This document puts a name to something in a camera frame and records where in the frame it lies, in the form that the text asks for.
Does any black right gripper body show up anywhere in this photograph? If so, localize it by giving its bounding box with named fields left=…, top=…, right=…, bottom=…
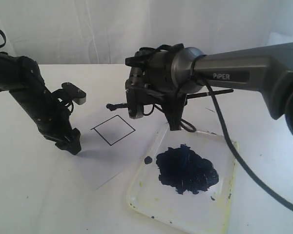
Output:
left=125, top=43, right=184, bottom=93

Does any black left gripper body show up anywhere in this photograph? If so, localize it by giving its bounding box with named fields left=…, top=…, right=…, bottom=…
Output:
left=9, top=82, right=74, bottom=143

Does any white paper with drawn square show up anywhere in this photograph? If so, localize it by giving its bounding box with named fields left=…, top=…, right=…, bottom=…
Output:
left=54, top=94, right=166, bottom=190

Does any black paintbrush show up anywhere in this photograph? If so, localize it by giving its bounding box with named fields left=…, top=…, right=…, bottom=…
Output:
left=106, top=89, right=234, bottom=111

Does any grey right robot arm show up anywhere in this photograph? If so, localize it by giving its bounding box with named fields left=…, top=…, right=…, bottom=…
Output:
left=125, top=42, right=293, bottom=135

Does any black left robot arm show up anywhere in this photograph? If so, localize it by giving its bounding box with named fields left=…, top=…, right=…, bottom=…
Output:
left=0, top=53, right=86, bottom=155

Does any clear plastic paint tray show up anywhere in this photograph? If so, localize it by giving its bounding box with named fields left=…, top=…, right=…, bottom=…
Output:
left=126, top=124, right=236, bottom=234

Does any white curtain backdrop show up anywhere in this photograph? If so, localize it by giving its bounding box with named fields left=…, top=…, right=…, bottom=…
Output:
left=0, top=0, right=293, bottom=64

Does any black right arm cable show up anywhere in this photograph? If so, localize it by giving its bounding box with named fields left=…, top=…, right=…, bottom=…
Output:
left=175, top=55, right=293, bottom=216

